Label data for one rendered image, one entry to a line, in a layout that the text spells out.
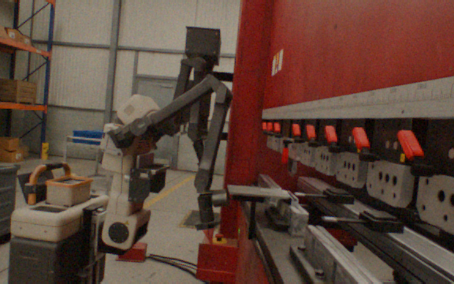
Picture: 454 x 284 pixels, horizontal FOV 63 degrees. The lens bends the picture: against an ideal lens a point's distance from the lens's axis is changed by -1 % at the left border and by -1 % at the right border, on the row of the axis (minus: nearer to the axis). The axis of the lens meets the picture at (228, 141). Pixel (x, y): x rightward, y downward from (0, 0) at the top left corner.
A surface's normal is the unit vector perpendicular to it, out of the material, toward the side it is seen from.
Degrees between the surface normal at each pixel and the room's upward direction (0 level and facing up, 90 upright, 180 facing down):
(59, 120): 90
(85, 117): 90
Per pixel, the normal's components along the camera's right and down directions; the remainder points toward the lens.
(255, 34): 0.05, 0.06
